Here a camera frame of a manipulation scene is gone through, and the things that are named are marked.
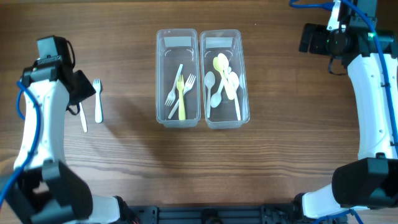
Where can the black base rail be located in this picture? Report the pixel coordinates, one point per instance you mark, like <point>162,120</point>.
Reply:
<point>261,214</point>

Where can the clear plastic container left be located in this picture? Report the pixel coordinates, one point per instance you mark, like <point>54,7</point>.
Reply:
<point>175,47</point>

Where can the yellow plastic fork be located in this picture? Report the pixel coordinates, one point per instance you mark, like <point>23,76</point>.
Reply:
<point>181,107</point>

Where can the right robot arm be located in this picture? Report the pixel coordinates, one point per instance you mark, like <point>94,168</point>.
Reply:
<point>369,57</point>

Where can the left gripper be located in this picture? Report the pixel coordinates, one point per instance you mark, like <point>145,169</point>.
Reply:
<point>87,88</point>

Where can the white fork tines down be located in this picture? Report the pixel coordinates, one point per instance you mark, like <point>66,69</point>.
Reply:
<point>171,96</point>

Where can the yellow plastic spoon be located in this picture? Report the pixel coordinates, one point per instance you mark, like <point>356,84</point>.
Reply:
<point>230,95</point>

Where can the light blue plastic fork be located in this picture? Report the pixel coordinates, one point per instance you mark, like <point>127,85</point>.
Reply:
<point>98,106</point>

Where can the white plastic fork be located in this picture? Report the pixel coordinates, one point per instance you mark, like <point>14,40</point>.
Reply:
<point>188,86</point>
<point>83,118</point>

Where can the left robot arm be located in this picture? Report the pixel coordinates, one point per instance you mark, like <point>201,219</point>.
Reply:
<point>42,188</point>

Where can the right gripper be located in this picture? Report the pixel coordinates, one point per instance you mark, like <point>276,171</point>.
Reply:
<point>315,47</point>

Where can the white plastic spoon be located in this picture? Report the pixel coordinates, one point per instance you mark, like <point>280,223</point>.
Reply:
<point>216,97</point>
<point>233,78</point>
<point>209,83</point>
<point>221,64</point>

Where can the clear plastic container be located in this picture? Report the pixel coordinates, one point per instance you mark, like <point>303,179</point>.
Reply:
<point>228,42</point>
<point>175,47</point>

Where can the clear plastic container right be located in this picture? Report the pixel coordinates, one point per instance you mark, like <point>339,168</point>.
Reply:
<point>228,42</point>

